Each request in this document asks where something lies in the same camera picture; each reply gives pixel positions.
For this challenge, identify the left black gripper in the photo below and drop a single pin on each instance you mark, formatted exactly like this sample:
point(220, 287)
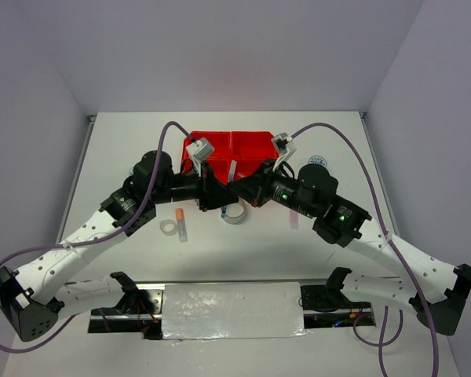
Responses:
point(211, 193)

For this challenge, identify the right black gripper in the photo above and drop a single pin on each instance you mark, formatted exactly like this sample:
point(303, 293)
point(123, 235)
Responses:
point(253, 188)

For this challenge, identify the large grey tape roll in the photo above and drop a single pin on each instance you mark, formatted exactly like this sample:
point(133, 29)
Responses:
point(233, 214)

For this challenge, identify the pink highlighter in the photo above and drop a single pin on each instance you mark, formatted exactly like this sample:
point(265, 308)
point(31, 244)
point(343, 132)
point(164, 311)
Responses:
point(294, 222)

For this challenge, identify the blue pen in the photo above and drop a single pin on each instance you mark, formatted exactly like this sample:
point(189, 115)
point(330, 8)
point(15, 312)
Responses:
point(231, 175)

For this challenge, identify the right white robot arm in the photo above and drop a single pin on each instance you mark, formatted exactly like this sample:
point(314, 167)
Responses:
point(432, 290)

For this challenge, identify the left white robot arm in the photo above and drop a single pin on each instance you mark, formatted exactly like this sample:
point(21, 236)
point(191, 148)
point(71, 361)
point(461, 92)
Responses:
point(35, 296)

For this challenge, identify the orange cap highlighter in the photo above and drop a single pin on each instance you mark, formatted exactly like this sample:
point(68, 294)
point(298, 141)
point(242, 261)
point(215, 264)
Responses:
point(181, 225)

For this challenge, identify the red four-compartment bin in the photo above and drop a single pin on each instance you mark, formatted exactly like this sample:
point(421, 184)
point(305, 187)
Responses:
point(248, 148)

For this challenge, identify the small clear tape roll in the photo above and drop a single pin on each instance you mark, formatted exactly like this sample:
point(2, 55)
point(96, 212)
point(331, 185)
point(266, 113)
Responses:
point(168, 227)

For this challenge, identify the silver foil cover plate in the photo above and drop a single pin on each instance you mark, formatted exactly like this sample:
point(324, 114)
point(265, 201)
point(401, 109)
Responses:
point(232, 311)

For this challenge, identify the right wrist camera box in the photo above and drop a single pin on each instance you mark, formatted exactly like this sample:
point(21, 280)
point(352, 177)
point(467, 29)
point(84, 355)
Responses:
point(284, 146)

